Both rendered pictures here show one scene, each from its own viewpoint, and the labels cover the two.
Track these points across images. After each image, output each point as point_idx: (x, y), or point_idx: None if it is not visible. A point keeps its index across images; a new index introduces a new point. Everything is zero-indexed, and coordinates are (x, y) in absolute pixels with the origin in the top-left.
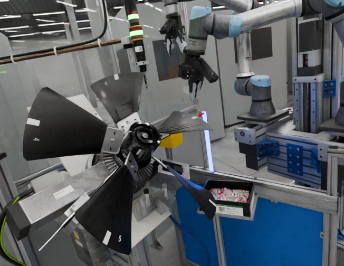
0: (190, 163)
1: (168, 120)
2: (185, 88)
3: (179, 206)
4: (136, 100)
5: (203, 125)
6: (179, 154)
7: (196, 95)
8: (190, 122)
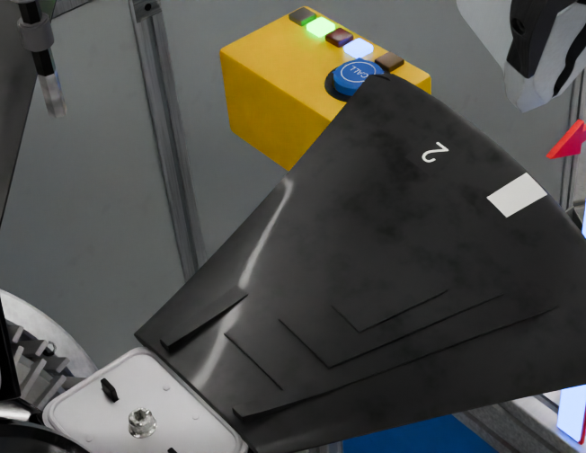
0: (492, 91)
1: (298, 187)
2: (483, 2)
3: (353, 443)
4: None
5: (568, 317)
6: (434, 48)
7: (565, 77)
8: (465, 279)
